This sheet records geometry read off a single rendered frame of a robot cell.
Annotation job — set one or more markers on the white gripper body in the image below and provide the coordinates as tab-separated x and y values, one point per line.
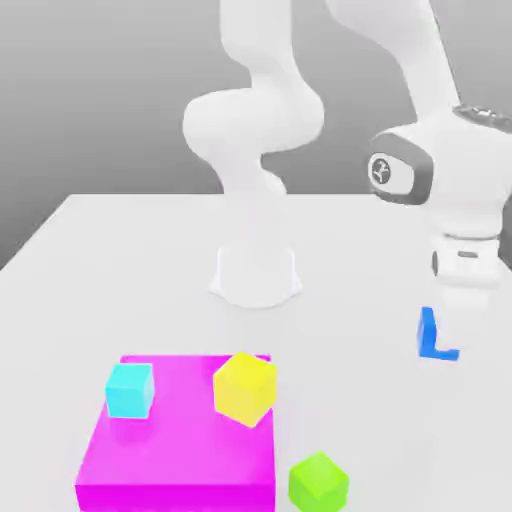
466	298

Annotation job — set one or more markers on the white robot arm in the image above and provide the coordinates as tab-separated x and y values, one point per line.
256	120

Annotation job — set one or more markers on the small green cube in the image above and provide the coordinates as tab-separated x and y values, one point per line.
318	482

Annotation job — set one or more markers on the small yellow cube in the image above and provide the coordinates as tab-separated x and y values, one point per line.
244	388

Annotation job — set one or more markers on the small cyan cube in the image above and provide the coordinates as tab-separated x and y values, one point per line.
128	392

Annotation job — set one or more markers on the large magenta box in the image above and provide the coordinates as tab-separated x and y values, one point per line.
180	460

